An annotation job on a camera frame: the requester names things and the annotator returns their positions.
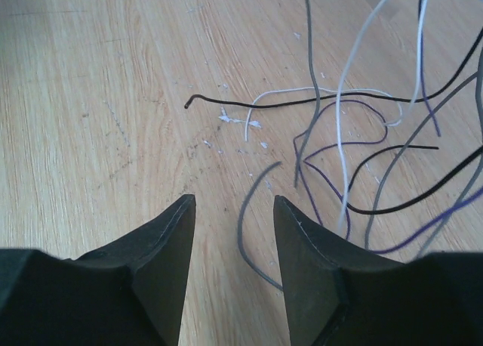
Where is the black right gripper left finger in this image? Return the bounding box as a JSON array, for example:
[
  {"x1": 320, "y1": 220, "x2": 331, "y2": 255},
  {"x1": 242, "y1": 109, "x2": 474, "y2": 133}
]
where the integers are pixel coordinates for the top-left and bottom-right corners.
[{"x1": 1, "y1": 194, "x2": 196, "y2": 345}]

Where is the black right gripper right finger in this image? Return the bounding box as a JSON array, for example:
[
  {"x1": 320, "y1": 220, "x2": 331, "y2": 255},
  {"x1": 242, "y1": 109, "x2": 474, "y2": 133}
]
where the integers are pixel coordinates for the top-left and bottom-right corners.
[{"x1": 273, "y1": 196, "x2": 482, "y2": 345}]

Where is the purple wire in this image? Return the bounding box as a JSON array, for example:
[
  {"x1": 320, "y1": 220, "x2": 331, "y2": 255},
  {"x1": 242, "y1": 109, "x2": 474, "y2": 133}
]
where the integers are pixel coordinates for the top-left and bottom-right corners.
[{"x1": 293, "y1": 0, "x2": 483, "y2": 253}]

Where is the black wire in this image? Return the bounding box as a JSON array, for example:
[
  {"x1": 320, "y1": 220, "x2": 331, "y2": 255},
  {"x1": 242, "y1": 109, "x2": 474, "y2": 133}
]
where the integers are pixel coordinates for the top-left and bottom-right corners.
[{"x1": 183, "y1": 28, "x2": 483, "y2": 215}]

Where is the white wire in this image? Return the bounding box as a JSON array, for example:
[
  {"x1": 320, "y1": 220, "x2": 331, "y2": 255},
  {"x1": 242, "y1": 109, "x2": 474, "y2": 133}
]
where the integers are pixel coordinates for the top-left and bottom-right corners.
[{"x1": 244, "y1": 0, "x2": 431, "y2": 230}]

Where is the grey wire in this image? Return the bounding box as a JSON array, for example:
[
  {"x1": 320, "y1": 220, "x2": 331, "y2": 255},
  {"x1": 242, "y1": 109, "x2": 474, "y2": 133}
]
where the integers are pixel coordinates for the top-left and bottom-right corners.
[{"x1": 237, "y1": 0, "x2": 483, "y2": 290}]

